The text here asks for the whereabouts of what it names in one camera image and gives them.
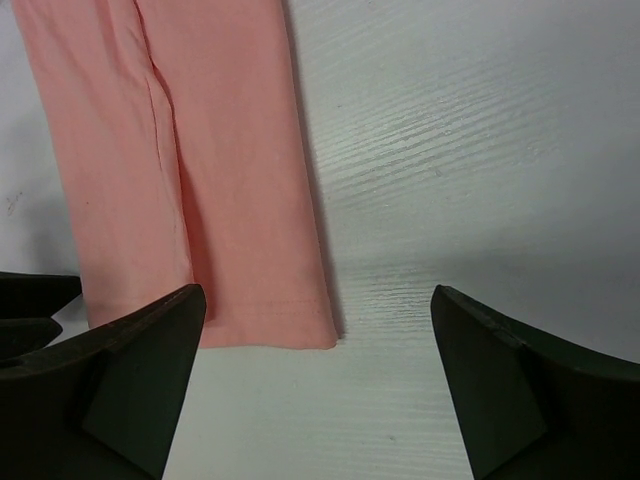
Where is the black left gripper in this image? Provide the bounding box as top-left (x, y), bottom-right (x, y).
top-left (1, 272), bottom-right (81, 363)

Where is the salmon pink t-shirt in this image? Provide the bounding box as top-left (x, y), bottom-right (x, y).
top-left (12, 1), bottom-right (338, 349)

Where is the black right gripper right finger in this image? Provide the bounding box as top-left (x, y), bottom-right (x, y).
top-left (430, 285), bottom-right (639, 479)

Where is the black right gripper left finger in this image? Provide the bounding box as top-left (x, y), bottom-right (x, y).
top-left (1, 284), bottom-right (206, 479)

